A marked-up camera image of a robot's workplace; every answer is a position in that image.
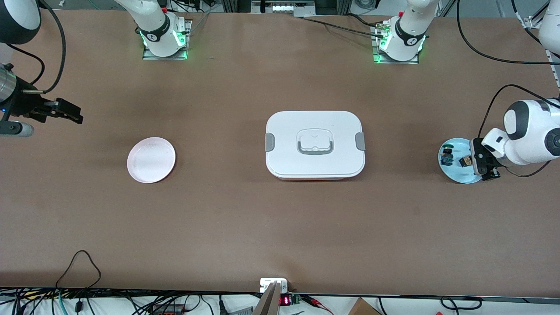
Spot white lidded lunch box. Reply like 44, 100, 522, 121
265, 110, 366, 181

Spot light blue round plate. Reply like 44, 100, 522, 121
438, 138, 487, 184

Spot pink round plate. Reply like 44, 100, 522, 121
127, 137, 176, 184

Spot aluminium corner profile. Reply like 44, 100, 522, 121
516, 2, 550, 29

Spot brown cardboard piece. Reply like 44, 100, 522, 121
348, 297, 382, 315

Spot red black test leads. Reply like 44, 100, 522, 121
302, 295, 335, 315

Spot grey aluminium pole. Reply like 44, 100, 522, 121
252, 282, 281, 315

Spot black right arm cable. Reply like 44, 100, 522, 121
4, 0, 67, 95

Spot perforated metal rail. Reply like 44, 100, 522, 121
545, 48, 560, 90

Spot black oval cable loop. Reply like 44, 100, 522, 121
440, 296, 483, 311

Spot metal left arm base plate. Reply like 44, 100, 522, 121
372, 22, 420, 65

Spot looped thin black cable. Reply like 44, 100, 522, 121
55, 250, 102, 290

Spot black cable across table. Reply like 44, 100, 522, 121
302, 17, 385, 39

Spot tangled black cable bundle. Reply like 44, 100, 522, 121
0, 287, 254, 315

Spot aluminium frame with label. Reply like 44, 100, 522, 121
251, 0, 318, 17

